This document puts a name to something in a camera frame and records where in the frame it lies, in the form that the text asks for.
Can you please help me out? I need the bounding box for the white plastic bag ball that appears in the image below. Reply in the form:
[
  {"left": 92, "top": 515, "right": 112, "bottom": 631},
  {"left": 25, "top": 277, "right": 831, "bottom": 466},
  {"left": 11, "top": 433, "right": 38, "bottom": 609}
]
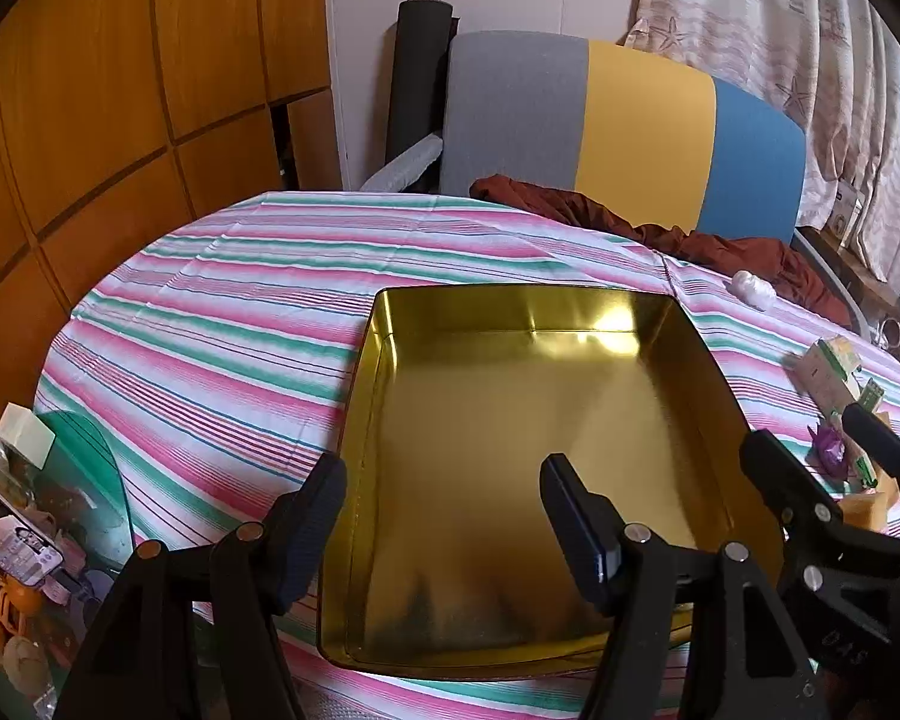
[{"left": 731, "top": 270, "right": 779, "bottom": 310}]

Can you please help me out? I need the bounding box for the wooden cabinet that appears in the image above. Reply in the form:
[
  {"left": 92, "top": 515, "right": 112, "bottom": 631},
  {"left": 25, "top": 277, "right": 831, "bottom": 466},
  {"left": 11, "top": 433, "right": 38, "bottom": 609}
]
[{"left": 0, "top": 0, "right": 342, "bottom": 391}]

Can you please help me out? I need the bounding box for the wooden desk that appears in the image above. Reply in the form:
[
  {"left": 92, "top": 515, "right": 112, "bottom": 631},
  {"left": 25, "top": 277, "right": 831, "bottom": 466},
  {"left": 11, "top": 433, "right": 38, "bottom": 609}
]
[{"left": 802, "top": 225, "right": 900, "bottom": 361}]

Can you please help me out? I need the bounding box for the grey yellow blue chair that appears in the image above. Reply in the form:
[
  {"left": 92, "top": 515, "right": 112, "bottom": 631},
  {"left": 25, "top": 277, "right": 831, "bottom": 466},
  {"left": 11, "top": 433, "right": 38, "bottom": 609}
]
[{"left": 360, "top": 30, "right": 871, "bottom": 338}]

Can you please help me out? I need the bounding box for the black rolled mat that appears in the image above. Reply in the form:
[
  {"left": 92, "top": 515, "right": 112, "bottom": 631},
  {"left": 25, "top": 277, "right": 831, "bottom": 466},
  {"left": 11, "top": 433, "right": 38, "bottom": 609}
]
[{"left": 386, "top": 0, "right": 458, "bottom": 192}]

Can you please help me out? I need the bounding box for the white box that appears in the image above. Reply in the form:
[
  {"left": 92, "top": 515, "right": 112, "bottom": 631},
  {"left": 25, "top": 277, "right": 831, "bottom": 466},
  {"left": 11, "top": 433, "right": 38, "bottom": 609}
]
[{"left": 825, "top": 180, "right": 867, "bottom": 248}]

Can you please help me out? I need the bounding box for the yellow sponge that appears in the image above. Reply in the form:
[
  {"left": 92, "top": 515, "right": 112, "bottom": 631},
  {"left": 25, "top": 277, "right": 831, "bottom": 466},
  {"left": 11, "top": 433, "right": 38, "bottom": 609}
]
[{"left": 840, "top": 487, "right": 890, "bottom": 533}]

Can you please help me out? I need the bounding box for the yellow sticky note block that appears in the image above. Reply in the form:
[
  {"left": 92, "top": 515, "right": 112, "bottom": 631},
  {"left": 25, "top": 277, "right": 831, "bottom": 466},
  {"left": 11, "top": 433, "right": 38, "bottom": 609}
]
[{"left": 0, "top": 403, "right": 55, "bottom": 470}]

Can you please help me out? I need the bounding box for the purple wrapper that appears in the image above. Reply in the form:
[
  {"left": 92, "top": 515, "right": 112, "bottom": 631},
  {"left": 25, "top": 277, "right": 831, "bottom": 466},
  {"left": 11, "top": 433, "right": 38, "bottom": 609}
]
[{"left": 808, "top": 424, "right": 850, "bottom": 477}]

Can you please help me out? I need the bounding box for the striped tablecloth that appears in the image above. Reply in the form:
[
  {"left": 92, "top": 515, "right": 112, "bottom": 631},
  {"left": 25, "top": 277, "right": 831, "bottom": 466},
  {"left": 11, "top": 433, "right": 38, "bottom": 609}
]
[{"left": 34, "top": 191, "right": 900, "bottom": 720}]

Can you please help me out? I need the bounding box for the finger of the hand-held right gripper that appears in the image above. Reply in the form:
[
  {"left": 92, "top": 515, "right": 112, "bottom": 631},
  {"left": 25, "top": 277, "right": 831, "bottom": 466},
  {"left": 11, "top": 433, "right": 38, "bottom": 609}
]
[
  {"left": 739, "top": 431, "right": 848, "bottom": 542},
  {"left": 840, "top": 405, "right": 900, "bottom": 535}
]

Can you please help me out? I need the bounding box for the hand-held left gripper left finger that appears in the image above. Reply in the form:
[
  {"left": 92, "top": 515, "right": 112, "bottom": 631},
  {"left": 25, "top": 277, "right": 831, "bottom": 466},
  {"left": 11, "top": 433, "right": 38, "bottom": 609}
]
[{"left": 52, "top": 454, "right": 347, "bottom": 720}]

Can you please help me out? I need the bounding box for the pink printed package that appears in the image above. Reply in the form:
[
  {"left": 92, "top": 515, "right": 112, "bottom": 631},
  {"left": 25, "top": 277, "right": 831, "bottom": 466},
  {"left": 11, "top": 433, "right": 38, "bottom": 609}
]
[{"left": 0, "top": 465, "right": 65, "bottom": 586}]

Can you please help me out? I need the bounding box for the beige patterned curtain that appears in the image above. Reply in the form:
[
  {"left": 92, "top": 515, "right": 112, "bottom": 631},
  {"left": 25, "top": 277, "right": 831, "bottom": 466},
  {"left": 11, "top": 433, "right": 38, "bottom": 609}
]
[{"left": 630, "top": 0, "right": 900, "bottom": 286}]

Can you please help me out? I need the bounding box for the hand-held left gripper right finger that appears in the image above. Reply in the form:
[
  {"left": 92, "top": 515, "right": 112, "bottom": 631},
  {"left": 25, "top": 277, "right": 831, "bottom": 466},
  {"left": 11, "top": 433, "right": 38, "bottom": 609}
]
[{"left": 538, "top": 454, "right": 833, "bottom": 720}]

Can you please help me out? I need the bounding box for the green white carton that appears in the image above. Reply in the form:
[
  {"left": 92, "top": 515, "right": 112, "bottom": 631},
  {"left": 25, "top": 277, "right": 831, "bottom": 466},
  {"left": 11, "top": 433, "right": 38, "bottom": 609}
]
[{"left": 844, "top": 420, "right": 882, "bottom": 492}]

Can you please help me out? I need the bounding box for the rust brown garment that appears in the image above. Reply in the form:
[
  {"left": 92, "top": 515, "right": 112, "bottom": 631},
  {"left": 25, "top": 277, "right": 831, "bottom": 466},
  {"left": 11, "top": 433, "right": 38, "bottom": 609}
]
[{"left": 469, "top": 174, "right": 856, "bottom": 316}]

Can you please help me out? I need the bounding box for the gold metal tin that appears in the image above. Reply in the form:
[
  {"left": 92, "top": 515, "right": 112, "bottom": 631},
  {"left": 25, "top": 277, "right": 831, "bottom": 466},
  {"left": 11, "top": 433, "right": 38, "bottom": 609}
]
[{"left": 316, "top": 286, "right": 788, "bottom": 683}]

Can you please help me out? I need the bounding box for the pasta packet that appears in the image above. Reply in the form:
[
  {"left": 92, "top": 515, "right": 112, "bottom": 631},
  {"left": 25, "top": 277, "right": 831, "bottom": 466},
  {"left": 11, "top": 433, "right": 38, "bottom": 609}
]
[{"left": 793, "top": 336, "right": 884, "bottom": 428}]

